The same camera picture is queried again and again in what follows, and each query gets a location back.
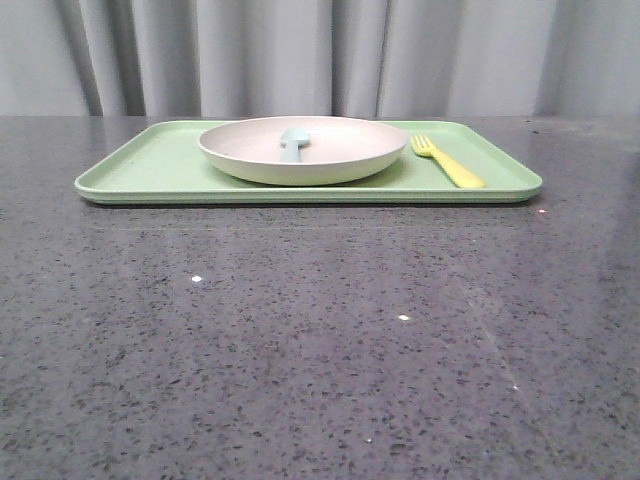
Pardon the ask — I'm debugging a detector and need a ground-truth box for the white pleated curtain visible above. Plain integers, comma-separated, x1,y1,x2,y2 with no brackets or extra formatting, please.
1,1,639,119

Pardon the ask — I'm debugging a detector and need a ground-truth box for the cream round plate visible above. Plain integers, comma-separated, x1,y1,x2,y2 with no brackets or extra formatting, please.
198,116,408,186

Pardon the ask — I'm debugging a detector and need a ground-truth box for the light green plastic tray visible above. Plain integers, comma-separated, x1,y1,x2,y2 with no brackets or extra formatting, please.
75,120,543,205

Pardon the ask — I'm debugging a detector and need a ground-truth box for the yellow plastic fork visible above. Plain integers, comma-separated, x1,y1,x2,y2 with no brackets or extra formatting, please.
410,134,486,189

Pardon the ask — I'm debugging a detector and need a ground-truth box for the light blue plastic spoon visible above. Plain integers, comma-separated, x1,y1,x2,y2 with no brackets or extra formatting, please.
280,128,311,163

